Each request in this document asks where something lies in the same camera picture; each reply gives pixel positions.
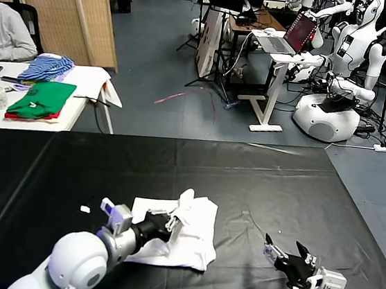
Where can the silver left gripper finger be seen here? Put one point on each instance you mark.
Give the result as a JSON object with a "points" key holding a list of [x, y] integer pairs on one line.
{"points": [[174, 223], [159, 212]]}

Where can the black trash bin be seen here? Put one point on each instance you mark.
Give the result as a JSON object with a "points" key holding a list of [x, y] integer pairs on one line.
{"points": [[123, 2]]}

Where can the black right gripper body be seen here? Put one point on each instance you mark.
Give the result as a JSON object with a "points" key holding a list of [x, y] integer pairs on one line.
{"points": [[295, 271]]}

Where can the black tripod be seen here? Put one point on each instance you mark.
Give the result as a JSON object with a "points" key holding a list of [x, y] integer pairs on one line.
{"points": [[200, 19]]}

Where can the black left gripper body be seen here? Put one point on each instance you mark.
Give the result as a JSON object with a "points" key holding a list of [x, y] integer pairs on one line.
{"points": [[152, 227]]}

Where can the white t-shirt with red print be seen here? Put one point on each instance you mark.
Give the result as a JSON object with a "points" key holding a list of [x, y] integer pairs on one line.
{"points": [[192, 242]]}

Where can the seated person in white hoodie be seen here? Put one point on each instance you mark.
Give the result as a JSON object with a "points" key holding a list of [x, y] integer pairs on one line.
{"points": [[7, 32]]}

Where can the white laptop stand desk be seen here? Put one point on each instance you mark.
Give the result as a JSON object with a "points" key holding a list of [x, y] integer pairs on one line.
{"points": [[272, 90]]}

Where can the black phone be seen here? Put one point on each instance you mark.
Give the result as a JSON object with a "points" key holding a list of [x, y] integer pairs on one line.
{"points": [[10, 79]]}

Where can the white printed board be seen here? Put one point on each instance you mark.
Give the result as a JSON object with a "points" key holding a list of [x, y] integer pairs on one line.
{"points": [[208, 45]]}

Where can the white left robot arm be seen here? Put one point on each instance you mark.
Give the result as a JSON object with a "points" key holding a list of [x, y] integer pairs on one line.
{"points": [[78, 260]]}

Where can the grey laptop with red screen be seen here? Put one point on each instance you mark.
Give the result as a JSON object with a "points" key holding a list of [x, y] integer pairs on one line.
{"points": [[277, 44]]}

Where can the white humanoid robot on base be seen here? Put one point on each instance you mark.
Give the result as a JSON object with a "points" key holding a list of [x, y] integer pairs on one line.
{"points": [[354, 47]]}

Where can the lavender folded cloth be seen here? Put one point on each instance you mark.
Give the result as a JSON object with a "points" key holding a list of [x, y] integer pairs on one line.
{"points": [[63, 75]]}

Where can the small white tag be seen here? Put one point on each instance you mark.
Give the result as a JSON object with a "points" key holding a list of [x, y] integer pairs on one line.
{"points": [[84, 209]]}

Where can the red folded shirt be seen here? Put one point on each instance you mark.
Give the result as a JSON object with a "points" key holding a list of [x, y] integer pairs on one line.
{"points": [[11, 116]]}

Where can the black office chair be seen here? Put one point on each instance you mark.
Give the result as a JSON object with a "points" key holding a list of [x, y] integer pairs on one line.
{"points": [[29, 17]]}

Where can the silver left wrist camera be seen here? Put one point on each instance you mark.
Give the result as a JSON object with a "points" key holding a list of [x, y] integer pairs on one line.
{"points": [[120, 218]]}

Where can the blue striped clothes pile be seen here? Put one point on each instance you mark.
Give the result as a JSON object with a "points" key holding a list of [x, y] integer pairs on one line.
{"points": [[48, 65]]}

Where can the bamboo folding screen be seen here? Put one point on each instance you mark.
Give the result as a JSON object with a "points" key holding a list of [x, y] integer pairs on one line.
{"points": [[55, 3]]}

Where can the brown wooden desk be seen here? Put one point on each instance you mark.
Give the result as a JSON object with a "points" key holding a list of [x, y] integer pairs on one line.
{"points": [[263, 20]]}

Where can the white cloth bag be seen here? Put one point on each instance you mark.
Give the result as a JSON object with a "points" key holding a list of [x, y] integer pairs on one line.
{"points": [[85, 81]]}

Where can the white round device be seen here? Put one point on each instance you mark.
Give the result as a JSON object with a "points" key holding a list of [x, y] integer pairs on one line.
{"points": [[195, 26]]}

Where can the white side table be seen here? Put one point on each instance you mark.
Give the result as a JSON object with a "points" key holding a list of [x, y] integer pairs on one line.
{"points": [[71, 113]]}

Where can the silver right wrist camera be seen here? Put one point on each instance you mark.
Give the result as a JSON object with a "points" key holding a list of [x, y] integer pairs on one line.
{"points": [[332, 280]]}

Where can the green folded shirt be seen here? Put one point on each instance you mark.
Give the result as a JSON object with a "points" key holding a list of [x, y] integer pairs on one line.
{"points": [[44, 99]]}

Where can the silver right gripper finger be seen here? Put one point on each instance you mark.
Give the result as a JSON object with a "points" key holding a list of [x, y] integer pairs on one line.
{"points": [[272, 254], [309, 259]]}

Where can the white computer mouse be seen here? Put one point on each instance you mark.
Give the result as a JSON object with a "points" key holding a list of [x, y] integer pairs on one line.
{"points": [[269, 30]]}

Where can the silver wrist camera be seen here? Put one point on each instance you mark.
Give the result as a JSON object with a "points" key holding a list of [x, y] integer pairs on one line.
{"points": [[332, 280], [120, 218]]}

